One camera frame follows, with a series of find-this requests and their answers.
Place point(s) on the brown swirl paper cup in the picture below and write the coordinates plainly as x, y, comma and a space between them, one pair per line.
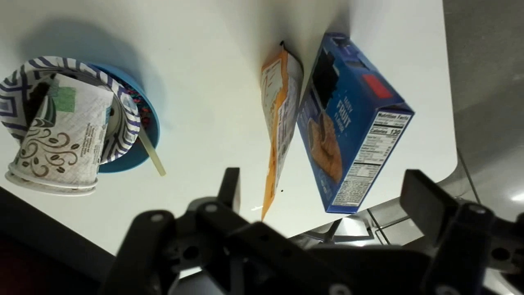
60, 147

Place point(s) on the pale wooden stick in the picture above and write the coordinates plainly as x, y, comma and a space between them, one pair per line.
152, 151

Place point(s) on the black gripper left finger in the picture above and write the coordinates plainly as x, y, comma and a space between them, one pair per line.
181, 256

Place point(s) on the orange dried mango packet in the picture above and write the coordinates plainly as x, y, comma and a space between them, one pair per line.
279, 120

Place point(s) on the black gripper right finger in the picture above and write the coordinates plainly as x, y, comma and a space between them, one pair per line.
469, 251

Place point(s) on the orange dried mango bag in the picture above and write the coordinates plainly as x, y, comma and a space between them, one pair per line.
350, 108

